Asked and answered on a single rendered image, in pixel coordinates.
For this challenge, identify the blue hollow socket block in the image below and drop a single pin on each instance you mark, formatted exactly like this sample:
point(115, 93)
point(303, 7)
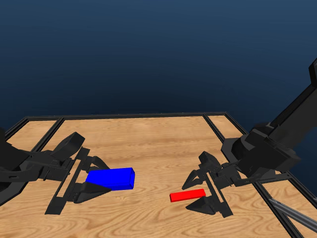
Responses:
point(111, 177)

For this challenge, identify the thin red peg bar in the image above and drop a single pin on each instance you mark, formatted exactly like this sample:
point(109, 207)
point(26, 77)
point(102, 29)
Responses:
point(187, 195)

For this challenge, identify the black table frame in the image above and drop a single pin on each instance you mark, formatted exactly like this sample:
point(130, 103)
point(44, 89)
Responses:
point(148, 115)

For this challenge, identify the silver aluminium brace rail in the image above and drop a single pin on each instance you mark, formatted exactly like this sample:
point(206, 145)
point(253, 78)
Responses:
point(294, 215)

